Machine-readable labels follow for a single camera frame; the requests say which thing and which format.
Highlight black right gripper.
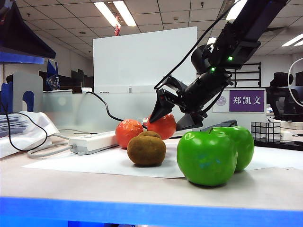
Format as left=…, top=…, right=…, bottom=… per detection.
left=148, top=72, right=234, bottom=131

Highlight blurred left gripper finger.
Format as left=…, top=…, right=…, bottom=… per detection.
left=0, top=0, right=56, bottom=59
left=0, top=52, right=45, bottom=65

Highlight orange mandarin fruit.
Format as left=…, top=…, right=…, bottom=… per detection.
left=115, top=119, right=144, bottom=149
left=146, top=113, right=177, bottom=140

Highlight brown kiwi fruit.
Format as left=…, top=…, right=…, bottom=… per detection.
left=138, top=131, right=162, bottom=140
left=127, top=136, right=167, bottom=166

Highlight plain green apple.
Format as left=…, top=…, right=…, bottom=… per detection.
left=208, top=126, right=255, bottom=172

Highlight grey blue file holder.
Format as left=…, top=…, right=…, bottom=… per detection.
left=0, top=70, right=45, bottom=115

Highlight blue crystal trophy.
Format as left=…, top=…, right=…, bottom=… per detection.
left=46, top=59, right=61, bottom=92

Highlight black stapler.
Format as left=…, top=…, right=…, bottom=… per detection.
left=200, top=119, right=237, bottom=132

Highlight green apple with blue marks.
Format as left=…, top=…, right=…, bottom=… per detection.
left=177, top=131, right=238, bottom=187

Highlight dark background desk dividers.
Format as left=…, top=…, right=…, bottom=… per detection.
left=39, top=70, right=94, bottom=93

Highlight stack of documents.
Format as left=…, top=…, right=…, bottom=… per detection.
left=0, top=114, right=30, bottom=138

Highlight purple white name sign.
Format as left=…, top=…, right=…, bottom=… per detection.
left=212, top=88, right=266, bottom=114

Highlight white board panel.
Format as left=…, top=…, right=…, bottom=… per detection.
left=93, top=26, right=198, bottom=95

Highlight white plastic bag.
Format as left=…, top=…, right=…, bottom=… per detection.
left=0, top=111, right=60, bottom=159

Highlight frosted glass desk partition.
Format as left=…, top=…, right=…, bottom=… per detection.
left=42, top=91, right=266, bottom=134

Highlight white power strip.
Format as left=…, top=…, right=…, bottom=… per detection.
left=68, top=131, right=118, bottom=156

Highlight silver mirror cube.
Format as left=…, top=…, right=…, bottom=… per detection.
left=250, top=122, right=281, bottom=143

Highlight black shelf rack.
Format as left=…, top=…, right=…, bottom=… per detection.
left=231, top=61, right=262, bottom=88

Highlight white paper sheet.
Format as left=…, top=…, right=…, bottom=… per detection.
left=21, top=141, right=303, bottom=178

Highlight double ceiling light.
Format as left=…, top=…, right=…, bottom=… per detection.
left=281, top=33, right=303, bottom=47
left=94, top=1, right=137, bottom=27

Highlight black flat tray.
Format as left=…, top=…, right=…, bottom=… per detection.
left=253, top=139, right=303, bottom=152

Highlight black mesh office chair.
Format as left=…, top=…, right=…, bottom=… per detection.
left=265, top=72, right=303, bottom=122

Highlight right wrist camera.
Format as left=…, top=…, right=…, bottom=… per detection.
left=154, top=75, right=190, bottom=95

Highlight thick black cable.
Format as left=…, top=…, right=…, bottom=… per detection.
left=85, top=91, right=149, bottom=130

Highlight thin black cable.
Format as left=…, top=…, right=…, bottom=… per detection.
left=0, top=101, right=48, bottom=152

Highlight grey power strip cable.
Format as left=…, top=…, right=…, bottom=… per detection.
left=26, top=133, right=73, bottom=159

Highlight white cable loop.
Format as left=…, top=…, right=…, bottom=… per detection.
left=287, top=58, right=303, bottom=109

